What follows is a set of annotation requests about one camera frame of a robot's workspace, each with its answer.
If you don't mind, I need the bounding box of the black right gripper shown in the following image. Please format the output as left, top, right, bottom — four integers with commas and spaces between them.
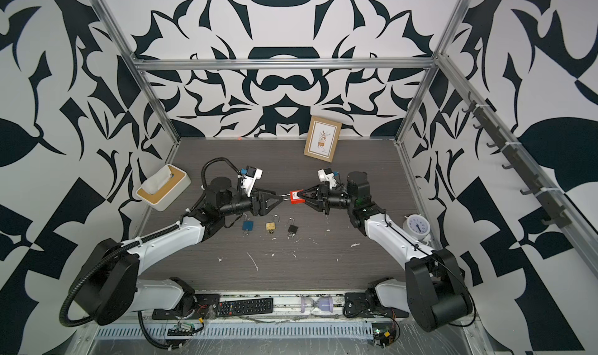
300, 184, 359, 216

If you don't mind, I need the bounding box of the red padlock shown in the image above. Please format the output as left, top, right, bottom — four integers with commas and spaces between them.
290, 190, 305, 204

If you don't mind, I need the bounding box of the black padlock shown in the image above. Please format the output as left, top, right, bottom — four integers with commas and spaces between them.
287, 217, 298, 238

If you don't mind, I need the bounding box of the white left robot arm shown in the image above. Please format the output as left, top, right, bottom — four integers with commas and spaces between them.
59, 157, 285, 328

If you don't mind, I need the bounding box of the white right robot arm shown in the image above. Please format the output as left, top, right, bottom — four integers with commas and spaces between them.
297, 169, 477, 332

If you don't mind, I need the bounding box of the brass padlock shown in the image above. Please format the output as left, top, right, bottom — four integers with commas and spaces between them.
266, 214, 280, 234

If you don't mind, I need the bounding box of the blue padlock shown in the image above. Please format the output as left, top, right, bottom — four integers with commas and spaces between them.
241, 214, 254, 235

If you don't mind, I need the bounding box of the white alarm clock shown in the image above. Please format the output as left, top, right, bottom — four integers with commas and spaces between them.
403, 214, 431, 242

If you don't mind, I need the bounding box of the white tissue box wooden lid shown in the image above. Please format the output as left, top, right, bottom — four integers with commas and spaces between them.
134, 164, 192, 212

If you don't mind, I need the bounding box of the purple hourglass timer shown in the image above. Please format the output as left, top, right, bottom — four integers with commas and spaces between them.
300, 296, 334, 313

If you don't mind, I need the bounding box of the black remote control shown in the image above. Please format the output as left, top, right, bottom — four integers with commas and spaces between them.
216, 297, 273, 318

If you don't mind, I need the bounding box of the green circuit board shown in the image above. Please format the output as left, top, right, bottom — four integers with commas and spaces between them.
372, 322, 401, 348

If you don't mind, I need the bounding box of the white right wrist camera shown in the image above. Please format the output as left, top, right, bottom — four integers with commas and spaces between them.
317, 168, 341, 190

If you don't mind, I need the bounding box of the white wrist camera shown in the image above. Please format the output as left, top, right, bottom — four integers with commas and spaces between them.
238, 166, 263, 197
317, 168, 341, 190

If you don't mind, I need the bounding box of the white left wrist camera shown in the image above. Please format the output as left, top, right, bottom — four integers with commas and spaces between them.
238, 166, 263, 197

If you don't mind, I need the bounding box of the wooden picture frame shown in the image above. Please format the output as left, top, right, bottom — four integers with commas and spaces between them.
304, 116, 343, 163

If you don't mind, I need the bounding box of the small wired circuit board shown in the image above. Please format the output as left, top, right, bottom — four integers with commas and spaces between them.
168, 320, 205, 336

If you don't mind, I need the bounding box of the black wall hook rail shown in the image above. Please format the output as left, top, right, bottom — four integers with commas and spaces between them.
464, 99, 573, 229

